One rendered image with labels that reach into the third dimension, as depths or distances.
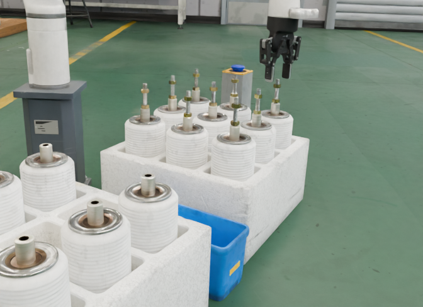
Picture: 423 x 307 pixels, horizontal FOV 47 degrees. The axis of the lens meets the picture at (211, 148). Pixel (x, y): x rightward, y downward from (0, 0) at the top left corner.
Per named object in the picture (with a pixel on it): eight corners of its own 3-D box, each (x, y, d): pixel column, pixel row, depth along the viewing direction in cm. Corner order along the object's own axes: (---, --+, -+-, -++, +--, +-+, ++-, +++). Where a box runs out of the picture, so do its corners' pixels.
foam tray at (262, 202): (102, 218, 121) (99, 151, 115) (184, 169, 153) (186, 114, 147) (243, 266, 104) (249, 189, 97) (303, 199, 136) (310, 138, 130)
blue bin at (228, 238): (101, 256, 105) (99, 207, 101) (133, 235, 114) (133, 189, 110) (222, 306, 91) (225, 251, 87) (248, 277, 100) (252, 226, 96)
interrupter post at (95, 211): (83, 224, 68) (82, 203, 67) (95, 217, 70) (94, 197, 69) (95, 229, 67) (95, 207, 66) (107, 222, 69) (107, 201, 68)
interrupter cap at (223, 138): (209, 141, 104) (209, 138, 103) (227, 132, 110) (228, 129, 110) (240, 148, 100) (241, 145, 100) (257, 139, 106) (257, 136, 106)
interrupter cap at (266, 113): (293, 114, 126) (293, 112, 126) (284, 121, 120) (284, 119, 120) (265, 110, 129) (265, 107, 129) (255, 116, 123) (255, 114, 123)
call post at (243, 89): (216, 168, 154) (221, 72, 144) (226, 162, 160) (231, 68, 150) (236, 173, 151) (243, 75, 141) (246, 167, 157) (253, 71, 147)
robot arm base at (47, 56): (26, 89, 119) (20, 17, 114) (39, 81, 128) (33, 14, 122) (64, 90, 120) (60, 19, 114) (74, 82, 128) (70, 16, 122)
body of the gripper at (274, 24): (281, 11, 121) (278, 49, 124) (260, 12, 115) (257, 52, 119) (306, 14, 116) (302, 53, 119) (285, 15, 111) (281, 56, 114)
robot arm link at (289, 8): (298, 19, 108) (300, -10, 106) (259, 15, 115) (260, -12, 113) (320, 18, 114) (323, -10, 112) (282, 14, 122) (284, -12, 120)
